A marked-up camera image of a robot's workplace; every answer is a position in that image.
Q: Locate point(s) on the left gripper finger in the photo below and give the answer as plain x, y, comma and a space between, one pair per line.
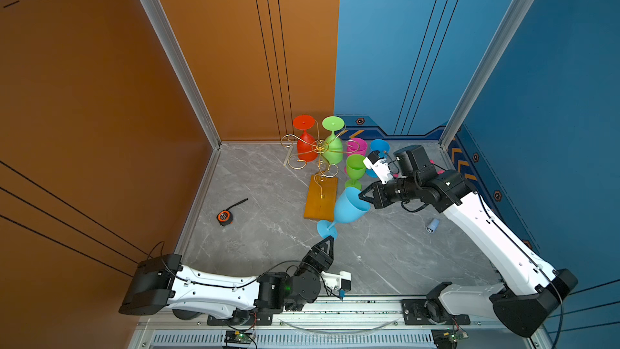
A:
320, 247
330, 247

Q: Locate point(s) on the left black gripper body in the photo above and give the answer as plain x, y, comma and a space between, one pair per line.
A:
308, 260

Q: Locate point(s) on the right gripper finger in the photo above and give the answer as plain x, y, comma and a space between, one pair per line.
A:
371, 189
373, 201

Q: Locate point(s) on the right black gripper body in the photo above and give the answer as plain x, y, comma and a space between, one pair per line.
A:
395, 190

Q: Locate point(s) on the light blue wine glass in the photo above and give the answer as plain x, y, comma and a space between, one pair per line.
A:
348, 208

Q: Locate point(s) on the green wine glass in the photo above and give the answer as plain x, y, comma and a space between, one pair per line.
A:
333, 144
355, 169

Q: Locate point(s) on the pink wine glass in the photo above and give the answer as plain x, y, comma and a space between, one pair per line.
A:
356, 145

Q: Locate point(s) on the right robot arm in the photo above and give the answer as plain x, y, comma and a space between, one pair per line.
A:
530, 289

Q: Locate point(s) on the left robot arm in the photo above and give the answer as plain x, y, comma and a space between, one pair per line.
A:
163, 282

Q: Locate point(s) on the wooden rack base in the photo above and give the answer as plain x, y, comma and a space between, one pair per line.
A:
321, 201

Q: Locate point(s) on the red wine glass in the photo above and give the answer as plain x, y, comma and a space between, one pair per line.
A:
305, 149

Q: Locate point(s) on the small blue grey clip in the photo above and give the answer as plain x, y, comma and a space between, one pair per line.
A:
432, 226

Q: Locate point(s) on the orange black tape measure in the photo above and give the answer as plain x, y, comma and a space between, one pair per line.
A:
225, 217

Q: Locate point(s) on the left circuit board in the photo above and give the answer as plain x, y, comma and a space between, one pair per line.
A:
239, 339

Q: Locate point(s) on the circuit board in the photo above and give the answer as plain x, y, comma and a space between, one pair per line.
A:
239, 339
448, 339

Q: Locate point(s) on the right circuit board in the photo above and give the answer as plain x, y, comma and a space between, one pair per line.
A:
448, 339

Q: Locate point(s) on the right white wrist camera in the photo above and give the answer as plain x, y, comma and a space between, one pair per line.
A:
379, 165

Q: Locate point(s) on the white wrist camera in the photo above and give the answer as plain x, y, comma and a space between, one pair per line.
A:
337, 285
379, 165

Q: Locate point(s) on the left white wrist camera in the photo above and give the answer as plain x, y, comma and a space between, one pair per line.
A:
337, 285

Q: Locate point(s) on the gold wire glass rack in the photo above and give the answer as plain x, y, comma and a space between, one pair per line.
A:
320, 148

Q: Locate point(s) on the aluminium front rail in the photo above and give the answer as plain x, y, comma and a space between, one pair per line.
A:
355, 322

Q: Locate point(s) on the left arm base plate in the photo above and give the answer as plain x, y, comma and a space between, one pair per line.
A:
262, 314

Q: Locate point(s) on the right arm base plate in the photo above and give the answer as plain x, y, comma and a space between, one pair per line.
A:
421, 312

